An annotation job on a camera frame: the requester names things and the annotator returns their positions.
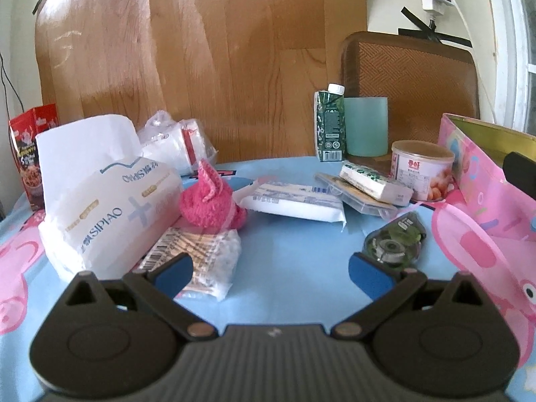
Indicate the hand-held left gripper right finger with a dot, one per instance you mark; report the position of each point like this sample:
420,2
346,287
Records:
368,278

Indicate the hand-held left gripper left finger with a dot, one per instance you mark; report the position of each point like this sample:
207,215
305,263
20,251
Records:
173,274

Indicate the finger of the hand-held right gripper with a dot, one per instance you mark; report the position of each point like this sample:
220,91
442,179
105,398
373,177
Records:
521,173

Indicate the pink cartoon gift bag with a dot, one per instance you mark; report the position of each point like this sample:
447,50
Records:
481,217

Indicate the white cotton pad packet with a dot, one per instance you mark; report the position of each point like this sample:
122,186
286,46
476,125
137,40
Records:
293,201

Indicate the cotton swab packet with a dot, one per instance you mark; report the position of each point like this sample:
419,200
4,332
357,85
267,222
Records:
209,255

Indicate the green correction tape dispenser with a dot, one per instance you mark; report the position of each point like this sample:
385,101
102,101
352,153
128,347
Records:
393,243

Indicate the clear plastic box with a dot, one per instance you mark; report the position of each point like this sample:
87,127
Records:
360,205

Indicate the blue printed tablecloth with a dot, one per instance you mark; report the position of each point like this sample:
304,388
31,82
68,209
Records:
293,251

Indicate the pink fluffy sock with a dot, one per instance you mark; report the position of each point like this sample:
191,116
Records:
209,201

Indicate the small white-green tissue packet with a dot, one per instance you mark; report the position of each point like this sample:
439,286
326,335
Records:
372,182

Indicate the round snack can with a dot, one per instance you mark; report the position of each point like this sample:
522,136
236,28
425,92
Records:
423,167

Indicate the large white tissue pack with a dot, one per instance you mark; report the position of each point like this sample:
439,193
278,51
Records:
104,201

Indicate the plastic bag of paper cups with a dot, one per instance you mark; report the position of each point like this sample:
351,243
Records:
176,142

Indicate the brown woven-back chair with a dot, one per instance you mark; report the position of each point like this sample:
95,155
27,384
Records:
418,75

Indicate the teal cup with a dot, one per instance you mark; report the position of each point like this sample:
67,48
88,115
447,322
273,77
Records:
367,125

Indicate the green drink carton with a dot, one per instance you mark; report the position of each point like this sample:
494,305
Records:
330,125

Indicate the long black tape strip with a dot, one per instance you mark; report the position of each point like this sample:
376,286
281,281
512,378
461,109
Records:
435,35

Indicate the red snack box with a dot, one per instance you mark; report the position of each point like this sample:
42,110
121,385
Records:
31,155

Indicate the large wooden board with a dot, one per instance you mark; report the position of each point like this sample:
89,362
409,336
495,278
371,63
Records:
209,50

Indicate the white window frame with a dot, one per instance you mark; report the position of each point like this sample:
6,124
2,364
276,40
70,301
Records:
511,50

